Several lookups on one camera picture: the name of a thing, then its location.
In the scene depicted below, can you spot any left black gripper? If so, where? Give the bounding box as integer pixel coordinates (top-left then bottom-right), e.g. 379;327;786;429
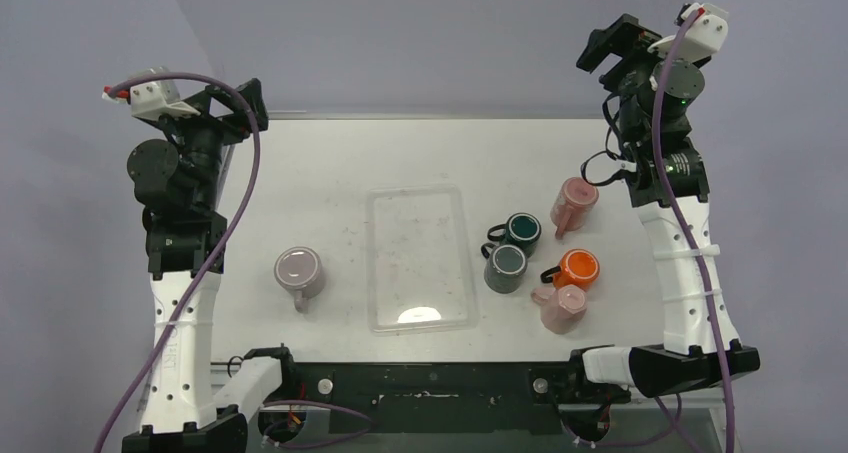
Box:
156;78;266;211

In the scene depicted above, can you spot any lilac mug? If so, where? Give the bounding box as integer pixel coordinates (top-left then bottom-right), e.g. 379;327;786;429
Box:
273;246;326;314

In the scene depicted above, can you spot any pink ghost pattern mug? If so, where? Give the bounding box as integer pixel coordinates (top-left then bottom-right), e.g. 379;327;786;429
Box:
550;177;599;240

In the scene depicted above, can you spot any dark green mug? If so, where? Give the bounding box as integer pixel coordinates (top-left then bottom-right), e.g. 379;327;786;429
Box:
487;212;542;257

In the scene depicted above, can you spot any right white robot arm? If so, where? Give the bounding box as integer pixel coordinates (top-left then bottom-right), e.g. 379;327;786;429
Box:
565;3;761;402

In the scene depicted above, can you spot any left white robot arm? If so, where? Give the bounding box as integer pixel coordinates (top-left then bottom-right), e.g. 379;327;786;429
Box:
106;69;299;452

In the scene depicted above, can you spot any orange mug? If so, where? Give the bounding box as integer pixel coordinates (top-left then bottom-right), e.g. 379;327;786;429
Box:
540;248;600;290

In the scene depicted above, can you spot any grey mug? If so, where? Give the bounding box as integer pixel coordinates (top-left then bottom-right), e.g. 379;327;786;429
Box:
480;242;528;294

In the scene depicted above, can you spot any pale pink faceted mug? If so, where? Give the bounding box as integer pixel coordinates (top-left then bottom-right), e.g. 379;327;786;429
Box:
531;285;588;334

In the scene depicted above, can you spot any clear plastic tray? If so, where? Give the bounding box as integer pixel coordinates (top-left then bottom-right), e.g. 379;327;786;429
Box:
365;184;478;335

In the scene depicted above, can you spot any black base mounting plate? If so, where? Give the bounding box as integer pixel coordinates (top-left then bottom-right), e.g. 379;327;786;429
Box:
260;361;631;435

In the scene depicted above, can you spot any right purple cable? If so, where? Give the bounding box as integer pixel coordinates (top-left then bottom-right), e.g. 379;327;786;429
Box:
651;9;737;453

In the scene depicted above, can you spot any purple cable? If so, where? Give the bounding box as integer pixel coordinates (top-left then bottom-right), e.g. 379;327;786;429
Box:
651;9;737;453
92;72;262;453

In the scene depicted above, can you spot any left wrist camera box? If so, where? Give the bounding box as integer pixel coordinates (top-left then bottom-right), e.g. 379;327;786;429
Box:
102;79;200;122

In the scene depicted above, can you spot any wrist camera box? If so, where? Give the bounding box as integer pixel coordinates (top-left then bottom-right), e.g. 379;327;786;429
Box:
102;79;200;122
676;3;729;63

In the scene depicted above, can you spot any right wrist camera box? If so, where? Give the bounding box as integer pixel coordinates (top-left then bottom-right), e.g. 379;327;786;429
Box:
676;3;729;63

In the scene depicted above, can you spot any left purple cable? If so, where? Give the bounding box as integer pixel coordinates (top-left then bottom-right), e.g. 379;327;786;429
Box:
92;72;262;453

